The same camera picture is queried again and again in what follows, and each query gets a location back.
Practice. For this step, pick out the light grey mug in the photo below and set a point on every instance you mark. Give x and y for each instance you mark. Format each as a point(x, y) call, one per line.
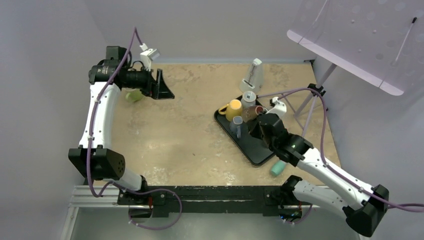
point(248, 99)

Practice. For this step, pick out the brown mug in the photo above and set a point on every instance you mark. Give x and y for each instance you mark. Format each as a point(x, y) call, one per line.
point(252, 112)

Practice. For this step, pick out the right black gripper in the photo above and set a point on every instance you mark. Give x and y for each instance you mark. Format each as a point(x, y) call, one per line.
point(252, 126)

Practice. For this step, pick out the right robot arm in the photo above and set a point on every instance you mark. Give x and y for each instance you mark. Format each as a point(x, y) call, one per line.
point(362, 205)

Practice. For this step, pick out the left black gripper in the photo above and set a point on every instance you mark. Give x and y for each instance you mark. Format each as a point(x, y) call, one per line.
point(158, 88)

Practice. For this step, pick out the white perforated board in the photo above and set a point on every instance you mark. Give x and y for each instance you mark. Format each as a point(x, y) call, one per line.
point(379, 41)

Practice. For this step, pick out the tripod stand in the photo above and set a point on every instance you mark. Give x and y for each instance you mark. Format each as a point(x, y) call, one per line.
point(316, 92)

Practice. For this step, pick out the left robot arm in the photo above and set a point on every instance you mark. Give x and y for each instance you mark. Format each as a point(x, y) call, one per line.
point(93, 157)

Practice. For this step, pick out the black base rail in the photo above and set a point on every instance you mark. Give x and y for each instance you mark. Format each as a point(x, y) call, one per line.
point(268, 200)

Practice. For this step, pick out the light green mug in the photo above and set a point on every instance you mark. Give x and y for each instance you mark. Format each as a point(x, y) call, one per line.
point(133, 95)

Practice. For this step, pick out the teal bottle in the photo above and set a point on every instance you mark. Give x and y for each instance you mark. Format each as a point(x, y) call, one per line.
point(277, 168)

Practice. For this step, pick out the white metronome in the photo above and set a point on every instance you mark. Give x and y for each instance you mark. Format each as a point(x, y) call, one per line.
point(254, 78)

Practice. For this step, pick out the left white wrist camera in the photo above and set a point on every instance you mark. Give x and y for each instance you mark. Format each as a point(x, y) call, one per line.
point(147, 56)

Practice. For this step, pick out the black serving tray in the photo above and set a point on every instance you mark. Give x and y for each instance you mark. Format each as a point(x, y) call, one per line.
point(253, 149)

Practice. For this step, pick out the yellow mug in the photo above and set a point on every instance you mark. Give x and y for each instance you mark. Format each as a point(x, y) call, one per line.
point(232, 109)

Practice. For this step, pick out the blue grey mug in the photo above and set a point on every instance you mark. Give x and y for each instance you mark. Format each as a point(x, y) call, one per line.
point(235, 126)

